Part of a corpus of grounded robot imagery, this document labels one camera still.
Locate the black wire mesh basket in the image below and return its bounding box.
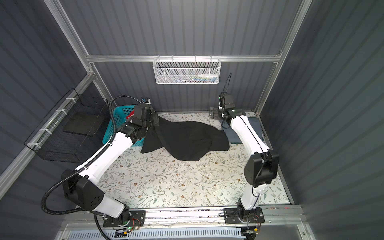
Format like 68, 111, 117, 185
24, 92, 110, 164

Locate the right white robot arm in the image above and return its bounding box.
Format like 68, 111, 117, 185
214, 91, 279, 226

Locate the white wire mesh basket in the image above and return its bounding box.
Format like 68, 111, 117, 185
153, 57, 222, 85

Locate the white perforated cable tray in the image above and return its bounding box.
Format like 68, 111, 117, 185
67, 227, 247, 240

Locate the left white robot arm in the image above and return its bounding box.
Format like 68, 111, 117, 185
63, 103, 159, 227

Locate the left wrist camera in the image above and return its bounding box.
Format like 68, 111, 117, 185
141, 97, 151, 105

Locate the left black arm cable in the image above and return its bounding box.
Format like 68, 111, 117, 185
40, 95, 142, 240

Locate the folded blue-grey t shirt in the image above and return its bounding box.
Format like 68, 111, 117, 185
220, 117, 265, 144

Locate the teal plastic laundry basket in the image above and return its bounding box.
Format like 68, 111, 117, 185
103, 105, 144, 149

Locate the black t shirt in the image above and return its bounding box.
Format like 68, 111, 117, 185
141, 117, 230, 161

